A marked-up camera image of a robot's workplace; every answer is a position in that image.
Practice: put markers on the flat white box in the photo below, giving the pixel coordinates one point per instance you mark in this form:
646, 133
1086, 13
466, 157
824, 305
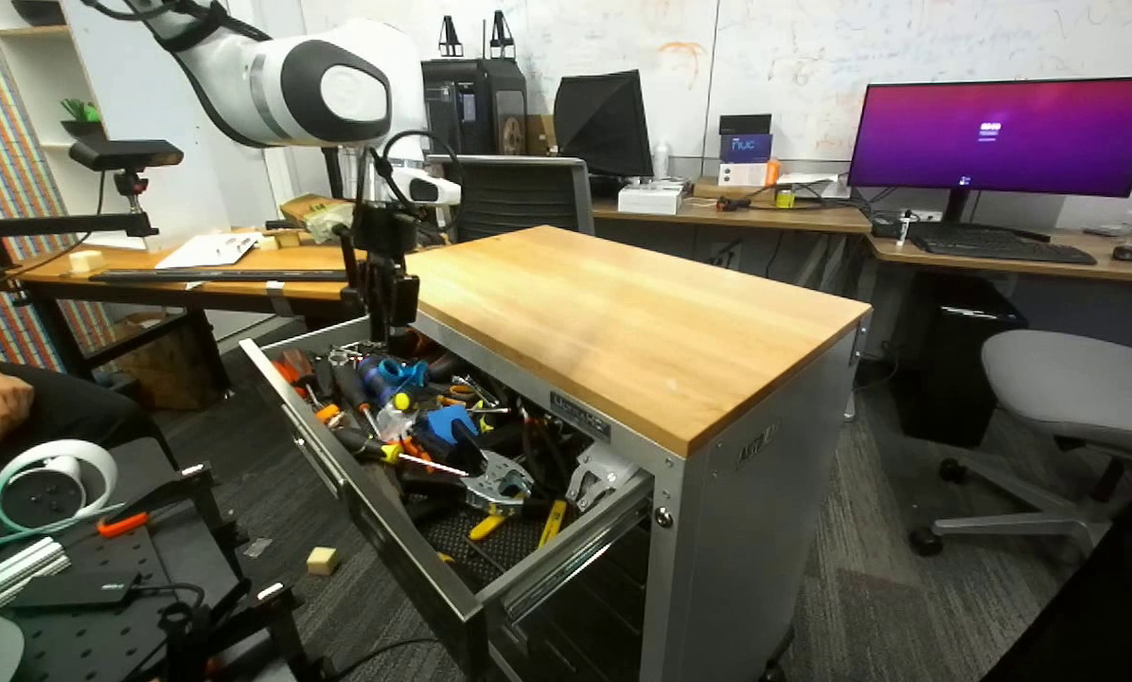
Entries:
650, 197

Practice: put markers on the grey workbench with wooden top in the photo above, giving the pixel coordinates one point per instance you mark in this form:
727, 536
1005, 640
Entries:
616, 314

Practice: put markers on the green item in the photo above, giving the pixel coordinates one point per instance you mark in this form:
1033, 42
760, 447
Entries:
80, 109

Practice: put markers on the silver metal tube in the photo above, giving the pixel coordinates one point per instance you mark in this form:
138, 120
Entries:
18, 570

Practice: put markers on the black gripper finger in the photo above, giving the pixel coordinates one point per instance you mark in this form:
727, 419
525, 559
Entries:
378, 305
407, 305

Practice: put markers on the white tape roll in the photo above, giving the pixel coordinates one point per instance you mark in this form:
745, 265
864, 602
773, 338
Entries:
47, 447

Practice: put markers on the dark mesh chair grey frame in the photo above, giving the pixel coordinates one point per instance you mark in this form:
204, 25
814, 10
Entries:
522, 195

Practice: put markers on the black angular box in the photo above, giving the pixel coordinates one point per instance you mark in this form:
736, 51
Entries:
602, 120

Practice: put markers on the bystander leg black trousers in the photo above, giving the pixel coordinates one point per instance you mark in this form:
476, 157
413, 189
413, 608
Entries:
77, 401

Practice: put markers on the black equipment cart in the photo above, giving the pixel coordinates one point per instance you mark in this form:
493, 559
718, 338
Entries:
86, 620

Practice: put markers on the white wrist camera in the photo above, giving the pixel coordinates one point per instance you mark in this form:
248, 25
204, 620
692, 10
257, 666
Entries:
438, 189

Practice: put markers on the blue and white box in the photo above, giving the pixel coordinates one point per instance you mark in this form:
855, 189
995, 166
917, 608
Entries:
745, 147

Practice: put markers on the black keyboard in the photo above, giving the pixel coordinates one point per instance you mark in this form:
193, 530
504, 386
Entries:
1002, 243

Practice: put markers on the white shelf unit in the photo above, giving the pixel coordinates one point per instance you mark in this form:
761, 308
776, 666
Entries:
34, 77

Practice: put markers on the small yellow block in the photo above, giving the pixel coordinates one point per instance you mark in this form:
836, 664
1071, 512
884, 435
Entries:
322, 563

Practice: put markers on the grey fabric office chair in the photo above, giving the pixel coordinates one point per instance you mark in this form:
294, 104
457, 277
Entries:
1071, 378

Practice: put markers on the long wooden office desk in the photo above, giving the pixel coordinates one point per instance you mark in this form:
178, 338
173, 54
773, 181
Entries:
841, 222

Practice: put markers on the black computer tower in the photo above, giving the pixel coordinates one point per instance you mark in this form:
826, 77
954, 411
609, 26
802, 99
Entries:
471, 108

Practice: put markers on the wooden side table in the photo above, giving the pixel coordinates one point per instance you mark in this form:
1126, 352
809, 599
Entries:
148, 271

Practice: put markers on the black computer mouse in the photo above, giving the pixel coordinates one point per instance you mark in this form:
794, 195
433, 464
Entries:
1126, 252

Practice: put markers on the white paper sheets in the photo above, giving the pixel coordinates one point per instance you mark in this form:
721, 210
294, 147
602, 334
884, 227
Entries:
210, 252

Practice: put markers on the black metal pole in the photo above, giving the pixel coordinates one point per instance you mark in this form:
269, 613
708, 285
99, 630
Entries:
47, 227

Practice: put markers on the black under desk computer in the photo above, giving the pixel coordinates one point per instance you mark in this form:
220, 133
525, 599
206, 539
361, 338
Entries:
962, 363

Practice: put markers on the small black stand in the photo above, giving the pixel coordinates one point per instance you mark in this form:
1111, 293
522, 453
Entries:
452, 36
503, 36

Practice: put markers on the black stereo camera on stand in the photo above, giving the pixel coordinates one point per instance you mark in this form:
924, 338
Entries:
124, 152

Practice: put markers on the small yellow desk item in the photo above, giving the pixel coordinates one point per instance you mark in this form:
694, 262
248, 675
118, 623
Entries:
787, 197

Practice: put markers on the monitor with purple screen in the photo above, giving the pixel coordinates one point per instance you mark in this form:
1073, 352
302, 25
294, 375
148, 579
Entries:
1005, 133

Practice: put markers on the grey metal tool drawer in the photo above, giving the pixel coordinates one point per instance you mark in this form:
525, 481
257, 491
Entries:
379, 524

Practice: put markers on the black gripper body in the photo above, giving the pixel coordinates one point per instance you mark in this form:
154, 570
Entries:
383, 233

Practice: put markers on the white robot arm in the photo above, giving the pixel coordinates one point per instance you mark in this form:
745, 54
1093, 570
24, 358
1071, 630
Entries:
248, 77

